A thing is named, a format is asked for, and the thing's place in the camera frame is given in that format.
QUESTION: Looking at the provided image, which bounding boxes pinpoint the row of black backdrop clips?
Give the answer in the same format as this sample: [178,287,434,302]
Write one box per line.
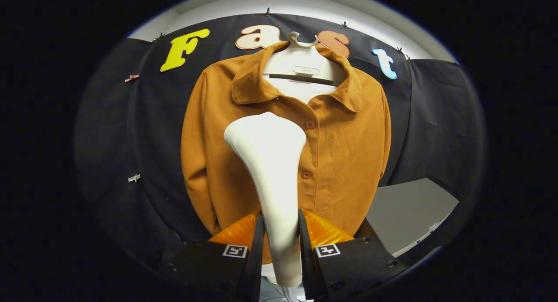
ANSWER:
[153,7,412,61]

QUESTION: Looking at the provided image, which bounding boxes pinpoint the white garment steamer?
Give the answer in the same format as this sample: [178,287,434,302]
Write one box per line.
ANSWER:
[224,112,307,300]

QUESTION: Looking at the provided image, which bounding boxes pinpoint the grey table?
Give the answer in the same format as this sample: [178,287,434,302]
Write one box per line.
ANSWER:
[355,178,459,257]

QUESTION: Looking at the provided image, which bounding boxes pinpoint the orange button-up shirt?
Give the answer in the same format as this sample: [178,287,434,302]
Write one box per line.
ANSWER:
[181,41,391,264]

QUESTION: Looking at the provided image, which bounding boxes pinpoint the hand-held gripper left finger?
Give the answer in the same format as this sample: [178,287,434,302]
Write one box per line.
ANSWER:
[163,210,266,302]

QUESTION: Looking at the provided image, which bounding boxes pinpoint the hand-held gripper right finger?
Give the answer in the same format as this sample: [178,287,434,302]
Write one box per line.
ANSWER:
[298,208,408,302]

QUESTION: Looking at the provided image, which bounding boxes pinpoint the black backdrop cloth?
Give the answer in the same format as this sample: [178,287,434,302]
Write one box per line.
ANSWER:
[74,13,485,268]

